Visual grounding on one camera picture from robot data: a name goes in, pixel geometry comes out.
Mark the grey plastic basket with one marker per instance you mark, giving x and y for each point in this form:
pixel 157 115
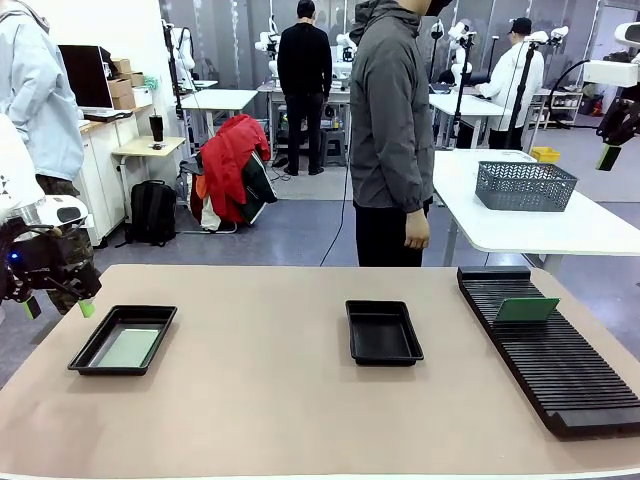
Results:
pixel 522 187

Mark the red jacket on chair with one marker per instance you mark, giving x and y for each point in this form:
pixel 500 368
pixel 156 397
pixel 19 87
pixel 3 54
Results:
pixel 232 160

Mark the black computer monitor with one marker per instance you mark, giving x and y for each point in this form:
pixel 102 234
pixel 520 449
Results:
pixel 87 75

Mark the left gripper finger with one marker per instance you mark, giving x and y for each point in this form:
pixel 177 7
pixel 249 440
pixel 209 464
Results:
pixel 31 307
pixel 86 306

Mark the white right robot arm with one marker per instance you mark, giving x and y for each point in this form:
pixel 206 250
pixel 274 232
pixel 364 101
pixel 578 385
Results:
pixel 612 72

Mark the white background table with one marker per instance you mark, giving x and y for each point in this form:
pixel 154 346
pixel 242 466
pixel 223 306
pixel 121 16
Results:
pixel 217 99

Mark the black ESD tray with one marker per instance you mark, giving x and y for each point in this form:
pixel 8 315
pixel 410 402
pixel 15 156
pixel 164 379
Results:
pixel 382 335
pixel 95 345

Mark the black slotted rack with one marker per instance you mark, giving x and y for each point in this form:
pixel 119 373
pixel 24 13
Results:
pixel 555 370

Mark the white storage shelf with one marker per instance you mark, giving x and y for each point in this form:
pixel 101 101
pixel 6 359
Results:
pixel 562 107

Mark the person in white hoodie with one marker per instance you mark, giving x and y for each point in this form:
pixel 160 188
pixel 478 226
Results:
pixel 512 80

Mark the green glass plate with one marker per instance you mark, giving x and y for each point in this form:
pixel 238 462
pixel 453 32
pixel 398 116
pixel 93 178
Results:
pixel 130 347

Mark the cardboard box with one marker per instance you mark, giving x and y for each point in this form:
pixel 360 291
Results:
pixel 123 102
pixel 121 65
pixel 119 87
pixel 137 79

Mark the grey stool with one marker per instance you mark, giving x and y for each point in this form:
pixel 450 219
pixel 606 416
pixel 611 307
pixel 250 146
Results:
pixel 334 147

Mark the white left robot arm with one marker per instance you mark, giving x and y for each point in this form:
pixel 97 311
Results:
pixel 20 170

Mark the black backpack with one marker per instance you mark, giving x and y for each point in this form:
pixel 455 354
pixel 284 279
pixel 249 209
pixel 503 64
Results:
pixel 152 212

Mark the person in grey jacket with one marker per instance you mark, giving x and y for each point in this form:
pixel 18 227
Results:
pixel 390 110

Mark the green perforated circuit board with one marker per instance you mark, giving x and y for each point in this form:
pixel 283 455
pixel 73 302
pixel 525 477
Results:
pixel 527 310

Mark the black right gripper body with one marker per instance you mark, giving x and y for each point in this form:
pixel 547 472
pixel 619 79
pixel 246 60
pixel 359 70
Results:
pixel 622 120

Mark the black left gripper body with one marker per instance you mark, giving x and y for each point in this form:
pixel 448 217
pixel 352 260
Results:
pixel 40 255

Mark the white cabinet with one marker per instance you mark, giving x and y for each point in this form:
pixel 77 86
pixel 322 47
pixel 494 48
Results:
pixel 107 175

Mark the red fire extinguisher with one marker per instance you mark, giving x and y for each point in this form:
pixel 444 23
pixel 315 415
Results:
pixel 597 107

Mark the yellow plastic bin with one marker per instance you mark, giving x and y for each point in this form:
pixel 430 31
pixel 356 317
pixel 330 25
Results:
pixel 545 154

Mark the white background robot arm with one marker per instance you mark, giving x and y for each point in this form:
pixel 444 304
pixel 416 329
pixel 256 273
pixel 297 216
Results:
pixel 270 47
pixel 182 50
pixel 346 47

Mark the small wooden side table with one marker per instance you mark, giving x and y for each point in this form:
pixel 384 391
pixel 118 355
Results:
pixel 147 146

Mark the grey jacket person right hand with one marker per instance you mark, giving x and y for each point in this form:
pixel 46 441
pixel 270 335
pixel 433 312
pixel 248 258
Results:
pixel 417 230

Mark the black tripod stand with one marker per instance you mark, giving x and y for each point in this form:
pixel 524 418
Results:
pixel 520 95
pixel 461 90

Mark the black tumbler with straw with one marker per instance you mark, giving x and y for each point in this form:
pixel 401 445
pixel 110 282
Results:
pixel 157 129

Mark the person in light blue jacket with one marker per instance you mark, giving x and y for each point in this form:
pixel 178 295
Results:
pixel 40 100

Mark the person in black clothes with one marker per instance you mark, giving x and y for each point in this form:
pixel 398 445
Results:
pixel 305 65

